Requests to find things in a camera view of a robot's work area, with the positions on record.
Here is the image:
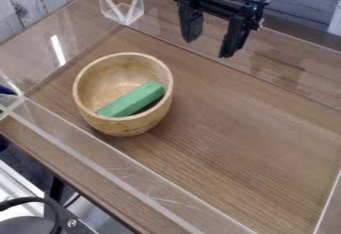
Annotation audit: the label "brown wooden bowl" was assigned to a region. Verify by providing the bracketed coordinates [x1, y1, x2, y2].
[72, 52, 173, 136]

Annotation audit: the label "black metal table leg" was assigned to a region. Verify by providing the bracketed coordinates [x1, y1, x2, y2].
[49, 177, 65, 202]

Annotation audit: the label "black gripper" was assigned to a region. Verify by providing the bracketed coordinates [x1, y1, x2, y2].
[173, 0, 270, 58]

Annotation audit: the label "green rectangular block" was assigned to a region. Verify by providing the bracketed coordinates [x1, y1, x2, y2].
[96, 81, 165, 117]

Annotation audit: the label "clear acrylic front wall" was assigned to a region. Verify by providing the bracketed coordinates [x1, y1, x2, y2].
[0, 76, 255, 234]

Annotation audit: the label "clear acrylic corner bracket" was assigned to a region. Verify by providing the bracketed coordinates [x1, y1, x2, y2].
[98, 0, 144, 26]

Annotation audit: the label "black cable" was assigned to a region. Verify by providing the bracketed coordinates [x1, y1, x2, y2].
[0, 196, 64, 234]

